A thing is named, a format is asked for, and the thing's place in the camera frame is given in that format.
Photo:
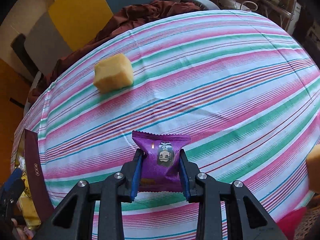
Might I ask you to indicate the purple snack packet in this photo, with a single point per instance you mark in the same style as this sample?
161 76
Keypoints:
162 155

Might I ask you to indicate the woven rattan chair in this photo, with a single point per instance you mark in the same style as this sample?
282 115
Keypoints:
312 223

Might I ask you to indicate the grey yellow blue chair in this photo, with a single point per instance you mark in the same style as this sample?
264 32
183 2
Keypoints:
77 17

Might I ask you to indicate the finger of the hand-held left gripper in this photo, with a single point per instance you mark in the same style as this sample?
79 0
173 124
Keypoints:
13 178

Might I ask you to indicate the clear plastic wrap ball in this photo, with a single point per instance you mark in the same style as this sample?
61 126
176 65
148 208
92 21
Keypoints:
21 163

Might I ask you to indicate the yellow sponge block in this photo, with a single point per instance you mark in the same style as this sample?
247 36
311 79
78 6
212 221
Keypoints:
314 167
113 73
28 207

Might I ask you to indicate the wooden wardrobe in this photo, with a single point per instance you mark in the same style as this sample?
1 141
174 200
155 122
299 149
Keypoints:
7 97

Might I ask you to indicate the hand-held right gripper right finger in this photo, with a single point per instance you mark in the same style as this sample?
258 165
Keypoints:
183 177

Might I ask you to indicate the red clothing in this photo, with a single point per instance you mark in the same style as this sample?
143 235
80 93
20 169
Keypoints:
293 221

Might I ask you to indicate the gold lined gift box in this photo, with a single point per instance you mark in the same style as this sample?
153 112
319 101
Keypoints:
33 170

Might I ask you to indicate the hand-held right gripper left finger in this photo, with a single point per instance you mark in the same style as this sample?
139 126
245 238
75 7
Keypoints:
136 177

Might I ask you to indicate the maroon blanket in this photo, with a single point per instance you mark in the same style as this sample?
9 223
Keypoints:
130 17

